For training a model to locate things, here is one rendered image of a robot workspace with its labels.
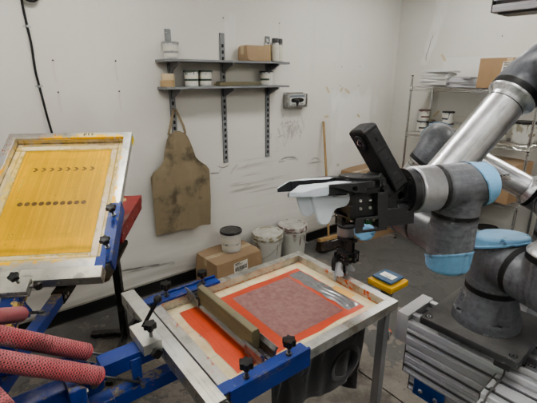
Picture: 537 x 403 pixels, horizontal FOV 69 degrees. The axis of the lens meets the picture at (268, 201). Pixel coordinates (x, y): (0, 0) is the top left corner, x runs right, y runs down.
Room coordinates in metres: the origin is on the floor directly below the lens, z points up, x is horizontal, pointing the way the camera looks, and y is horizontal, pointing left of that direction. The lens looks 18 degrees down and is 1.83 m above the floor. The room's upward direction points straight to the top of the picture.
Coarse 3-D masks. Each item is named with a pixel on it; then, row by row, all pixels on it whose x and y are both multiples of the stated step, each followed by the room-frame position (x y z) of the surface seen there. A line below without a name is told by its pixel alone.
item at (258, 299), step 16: (288, 272) 1.65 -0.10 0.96; (256, 288) 1.50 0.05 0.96; (272, 288) 1.50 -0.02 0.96; (288, 288) 1.50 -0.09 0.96; (304, 288) 1.50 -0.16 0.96; (240, 304) 1.38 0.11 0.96; (256, 304) 1.38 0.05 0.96; (272, 304) 1.38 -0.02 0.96; (192, 320) 1.27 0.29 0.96; (208, 320) 1.27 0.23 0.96; (208, 336) 1.17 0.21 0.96
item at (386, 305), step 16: (288, 256) 1.74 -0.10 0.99; (304, 256) 1.74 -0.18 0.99; (240, 272) 1.58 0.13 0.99; (256, 272) 1.60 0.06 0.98; (320, 272) 1.63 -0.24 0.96; (208, 288) 1.45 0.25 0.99; (224, 288) 1.49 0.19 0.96; (352, 288) 1.48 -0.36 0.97; (368, 288) 1.44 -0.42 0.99; (160, 304) 1.32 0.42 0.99; (176, 304) 1.36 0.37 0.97; (384, 304) 1.32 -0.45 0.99; (160, 320) 1.23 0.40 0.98; (352, 320) 1.22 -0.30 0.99; (368, 320) 1.23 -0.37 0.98; (176, 336) 1.13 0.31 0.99; (320, 336) 1.13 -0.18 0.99; (336, 336) 1.13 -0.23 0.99; (192, 352) 1.04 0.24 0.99; (320, 352) 1.09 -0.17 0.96; (208, 368) 0.97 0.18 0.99
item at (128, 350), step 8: (128, 344) 1.02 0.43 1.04; (112, 352) 0.98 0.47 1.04; (120, 352) 0.98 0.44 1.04; (128, 352) 0.98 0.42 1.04; (136, 352) 0.98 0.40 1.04; (96, 360) 0.96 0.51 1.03; (104, 360) 0.95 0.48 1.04; (112, 360) 0.95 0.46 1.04; (120, 360) 0.95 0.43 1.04; (128, 360) 0.96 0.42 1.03; (144, 360) 0.99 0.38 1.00; (104, 368) 0.92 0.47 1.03; (112, 368) 0.93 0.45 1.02; (120, 368) 0.95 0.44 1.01; (128, 368) 0.96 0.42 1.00; (112, 376) 0.93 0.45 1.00
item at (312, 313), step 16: (288, 304) 1.38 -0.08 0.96; (304, 304) 1.38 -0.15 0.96; (320, 304) 1.38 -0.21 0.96; (336, 304) 1.38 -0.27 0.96; (256, 320) 1.27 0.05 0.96; (272, 320) 1.27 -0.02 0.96; (288, 320) 1.27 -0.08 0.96; (304, 320) 1.27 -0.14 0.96; (320, 320) 1.27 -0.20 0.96; (336, 320) 1.27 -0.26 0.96; (224, 336) 1.17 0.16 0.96; (272, 336) 1.17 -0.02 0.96; (304, 336) 1.17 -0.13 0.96; (224, 352) 1.09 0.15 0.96; (240, 352) 1.09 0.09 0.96
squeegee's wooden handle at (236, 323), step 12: (204, 288) 1.32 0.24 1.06; (204, 300) 1.29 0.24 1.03; (216, 300) 1.24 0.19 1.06; (216, 312) 1.22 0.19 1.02; (228, 312) 1.16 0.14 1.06; (228, 324) 1.16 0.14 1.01; (240, 324) 1.10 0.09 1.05; (252, 324) 1.09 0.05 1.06; (240, 336) 1.11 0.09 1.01; (252, 336) 1.05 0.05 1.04
